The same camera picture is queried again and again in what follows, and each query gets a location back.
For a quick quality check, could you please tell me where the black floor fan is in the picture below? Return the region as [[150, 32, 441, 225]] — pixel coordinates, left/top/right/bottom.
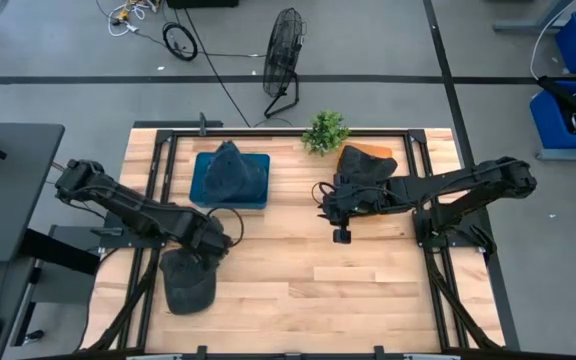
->
[[261, 7, 308, 120]]

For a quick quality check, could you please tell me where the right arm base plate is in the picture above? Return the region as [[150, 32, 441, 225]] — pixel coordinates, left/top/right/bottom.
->
[[412, 207, 494, 250]]

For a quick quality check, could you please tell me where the black box on floor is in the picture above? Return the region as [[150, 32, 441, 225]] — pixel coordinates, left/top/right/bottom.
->
[[166, 0, 240, 10]]

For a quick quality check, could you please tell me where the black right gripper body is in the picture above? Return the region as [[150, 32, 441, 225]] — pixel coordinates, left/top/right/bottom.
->
[[322, 182, 369, 229]]

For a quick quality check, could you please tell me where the blue plastic tray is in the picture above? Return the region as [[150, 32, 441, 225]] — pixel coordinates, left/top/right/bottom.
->
[[189, 152, 272, 210]]

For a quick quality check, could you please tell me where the grey metal table leg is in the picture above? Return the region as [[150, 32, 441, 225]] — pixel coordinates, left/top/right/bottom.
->
[[492, 0, 576, 34]]

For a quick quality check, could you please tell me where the long black floor cable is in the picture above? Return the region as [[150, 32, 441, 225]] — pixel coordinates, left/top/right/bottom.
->
[[175, 0, 254, 129]]

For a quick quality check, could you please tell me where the black bar behind table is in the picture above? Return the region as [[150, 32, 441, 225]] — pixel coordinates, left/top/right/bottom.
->
[[132, 119, 224, 130]]

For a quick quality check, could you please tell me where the small green potted plant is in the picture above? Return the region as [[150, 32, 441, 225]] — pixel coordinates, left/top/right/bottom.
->
[[301, 109, 352, 158]]

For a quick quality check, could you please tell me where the black bar over bin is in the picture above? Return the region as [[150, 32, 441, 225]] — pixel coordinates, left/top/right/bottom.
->
[[536, 74, 576, 126]]

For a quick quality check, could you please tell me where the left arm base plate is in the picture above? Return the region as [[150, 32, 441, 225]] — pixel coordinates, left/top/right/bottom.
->
[[90, 212, 169, 250]]

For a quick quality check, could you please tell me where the dark grey desk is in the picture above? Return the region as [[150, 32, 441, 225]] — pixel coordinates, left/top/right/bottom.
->
[[0, 122, 67, 264]]

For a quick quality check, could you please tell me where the black aluminium table frame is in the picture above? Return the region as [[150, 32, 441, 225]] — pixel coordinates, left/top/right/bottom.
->
[[82, 127, 507, 352]]

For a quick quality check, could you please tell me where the coiled black cable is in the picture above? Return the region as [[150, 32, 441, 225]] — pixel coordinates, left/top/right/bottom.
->
[[161, 21, 199, 62]]

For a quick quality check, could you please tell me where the orange plastic tray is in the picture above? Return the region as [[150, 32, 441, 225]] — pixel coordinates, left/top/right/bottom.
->
[[337, 142, 405, 166]]

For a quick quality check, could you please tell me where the large blue storage bin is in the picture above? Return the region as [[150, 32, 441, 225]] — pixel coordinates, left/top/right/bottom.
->
[[529, 79, 576, 151]]

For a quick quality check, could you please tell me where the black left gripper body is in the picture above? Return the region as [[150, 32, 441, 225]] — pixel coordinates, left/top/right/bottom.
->
[[192, 228, 234, 261]]

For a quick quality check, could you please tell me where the white and yellow cable bundle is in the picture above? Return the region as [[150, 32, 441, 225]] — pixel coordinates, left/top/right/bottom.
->
[[95, 0, 162, 39]]

